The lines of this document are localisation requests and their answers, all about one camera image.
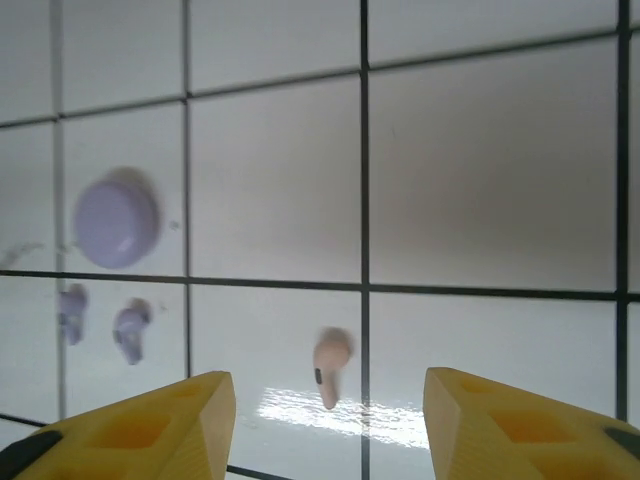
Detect small grey screw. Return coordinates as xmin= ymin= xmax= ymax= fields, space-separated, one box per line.
xmin=112 ymin=298 xmax=154 ymax=365
xmin=57 ymin=283 xmax=89 ymax=346

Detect purple earbud charging case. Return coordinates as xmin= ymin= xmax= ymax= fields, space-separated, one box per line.
xmin=72 ymin=167 xmax=162 ymax=270

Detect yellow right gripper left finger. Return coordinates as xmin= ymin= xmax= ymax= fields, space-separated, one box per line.
xmin=0 ymin=370 xmax=237 ymax=480

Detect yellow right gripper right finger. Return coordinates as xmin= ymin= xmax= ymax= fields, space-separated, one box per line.
xmin=423 ymin=366 xmax=640 ymax=480

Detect pink wireless earbud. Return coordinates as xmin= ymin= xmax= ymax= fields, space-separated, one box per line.
xmin=312 ymin=327 xmax=356 ymax=410

